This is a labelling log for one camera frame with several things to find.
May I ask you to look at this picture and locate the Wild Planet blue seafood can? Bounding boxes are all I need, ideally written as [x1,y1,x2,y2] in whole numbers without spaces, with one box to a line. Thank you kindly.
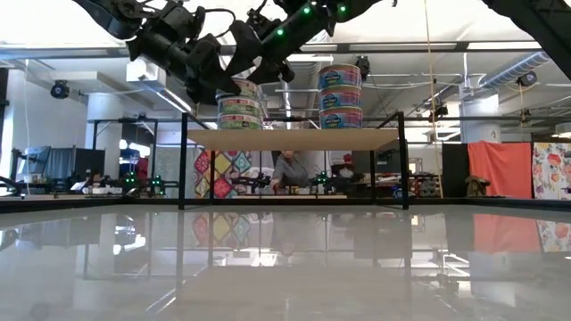
[318,106,364,130]
[317,62,363,90]
[317,86,363,111]

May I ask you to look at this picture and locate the floral patterned cloth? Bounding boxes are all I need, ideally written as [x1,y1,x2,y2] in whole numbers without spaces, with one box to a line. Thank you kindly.
[532,142,571,201]

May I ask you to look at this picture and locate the person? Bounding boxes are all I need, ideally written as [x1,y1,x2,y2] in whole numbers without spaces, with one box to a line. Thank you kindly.
[270,150,312,196]
[332,153,363,193]

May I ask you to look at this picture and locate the black hanging ceiling device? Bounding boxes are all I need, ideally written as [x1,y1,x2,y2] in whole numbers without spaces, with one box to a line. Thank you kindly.
[355,54,372,86]

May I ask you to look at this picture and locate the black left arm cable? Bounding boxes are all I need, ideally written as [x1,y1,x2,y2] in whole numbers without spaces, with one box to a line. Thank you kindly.
[203,6,237,41]

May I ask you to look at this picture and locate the wooden shelf black metal frame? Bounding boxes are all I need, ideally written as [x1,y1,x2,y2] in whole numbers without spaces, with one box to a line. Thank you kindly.
[177,111,410,211]

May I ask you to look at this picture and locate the colourful patchwork quilt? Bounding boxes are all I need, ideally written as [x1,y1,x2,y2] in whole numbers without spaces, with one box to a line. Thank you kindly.
[193,150,254,200]

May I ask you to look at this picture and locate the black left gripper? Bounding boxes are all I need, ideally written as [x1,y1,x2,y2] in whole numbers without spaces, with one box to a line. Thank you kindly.
[128,0,243,107]

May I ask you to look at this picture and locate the black computer monitor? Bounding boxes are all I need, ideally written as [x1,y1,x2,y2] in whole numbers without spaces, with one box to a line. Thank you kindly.
[351,140,410,177]

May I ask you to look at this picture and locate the olive green jacket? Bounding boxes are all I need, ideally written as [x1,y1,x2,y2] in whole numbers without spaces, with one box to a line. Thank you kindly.
[464,174,492,198]

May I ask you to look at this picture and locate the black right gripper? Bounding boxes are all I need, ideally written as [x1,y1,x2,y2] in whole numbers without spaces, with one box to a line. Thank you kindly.
[226,0,354,86]

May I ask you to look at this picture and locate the black partition panel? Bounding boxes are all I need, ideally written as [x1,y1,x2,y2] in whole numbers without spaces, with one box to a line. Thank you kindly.
[441,142,470,198]

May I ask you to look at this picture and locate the silver air duct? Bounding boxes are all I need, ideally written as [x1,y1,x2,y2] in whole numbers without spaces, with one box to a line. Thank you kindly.
[479,51,552,91]
[277,61,323,131]

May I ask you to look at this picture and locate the yellow hanging rope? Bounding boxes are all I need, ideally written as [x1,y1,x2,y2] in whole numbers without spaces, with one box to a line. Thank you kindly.
[422,0,443,200]

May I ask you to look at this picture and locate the orange hanging cloth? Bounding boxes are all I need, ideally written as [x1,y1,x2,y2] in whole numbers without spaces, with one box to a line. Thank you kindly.
[467,142,534,200]

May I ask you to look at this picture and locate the black metal rack frame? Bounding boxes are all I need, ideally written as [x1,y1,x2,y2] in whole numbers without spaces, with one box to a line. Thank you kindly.
[87,114,161,179]

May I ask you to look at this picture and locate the black round ceiling camera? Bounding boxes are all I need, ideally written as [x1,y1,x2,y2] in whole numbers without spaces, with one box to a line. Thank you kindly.
[516,70,540,89]
[49,79,71,100]

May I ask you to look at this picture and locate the black aluminium table frame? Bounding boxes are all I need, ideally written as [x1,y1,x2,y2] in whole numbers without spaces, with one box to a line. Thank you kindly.
[0,194,571,213]

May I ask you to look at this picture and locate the Bumble Bee light tuna can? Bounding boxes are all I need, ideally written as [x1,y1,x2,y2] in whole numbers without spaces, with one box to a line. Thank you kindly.
[216,96,265,118]
[215,77,265,103]
[217,113,264,131]

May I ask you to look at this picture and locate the white ceiling unit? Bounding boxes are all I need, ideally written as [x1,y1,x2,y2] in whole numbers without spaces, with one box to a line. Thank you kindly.
[125,59,168,89]

